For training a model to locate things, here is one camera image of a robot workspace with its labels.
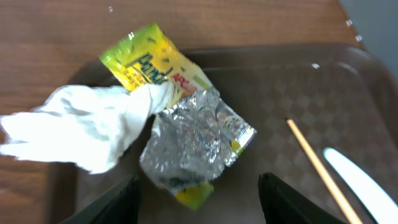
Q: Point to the brown serving tray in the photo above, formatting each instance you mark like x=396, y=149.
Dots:
x=338, y=95

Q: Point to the light blue plastic knife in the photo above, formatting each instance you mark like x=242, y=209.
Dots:
x=375, y=199

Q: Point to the foil wrapper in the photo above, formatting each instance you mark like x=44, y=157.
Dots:
x=192, y=143

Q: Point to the crumpled white paper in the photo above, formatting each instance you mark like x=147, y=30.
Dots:
x=91, y=127

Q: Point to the grey plastic dishwasher rack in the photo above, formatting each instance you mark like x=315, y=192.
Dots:
x=375, y=23

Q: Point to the wooden chopstick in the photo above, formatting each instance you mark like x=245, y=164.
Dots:
x=335, y=191

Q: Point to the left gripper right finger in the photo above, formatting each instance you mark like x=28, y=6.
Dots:
x=282, y=204

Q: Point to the yellow green snack wrapper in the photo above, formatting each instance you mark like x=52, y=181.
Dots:
x=149, y=56

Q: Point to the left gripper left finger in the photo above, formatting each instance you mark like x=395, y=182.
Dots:
x=118, y=205

